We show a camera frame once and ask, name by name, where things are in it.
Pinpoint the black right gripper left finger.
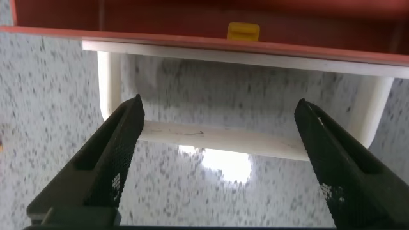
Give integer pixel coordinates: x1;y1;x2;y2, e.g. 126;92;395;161
27;94;145;221

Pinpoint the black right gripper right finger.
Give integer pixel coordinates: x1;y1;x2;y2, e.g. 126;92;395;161
293;98;409;228

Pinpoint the red drawer with white handle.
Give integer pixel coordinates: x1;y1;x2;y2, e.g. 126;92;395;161
0;0;409;162

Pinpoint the yellow block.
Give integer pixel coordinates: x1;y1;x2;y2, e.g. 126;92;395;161
226;22;261;42

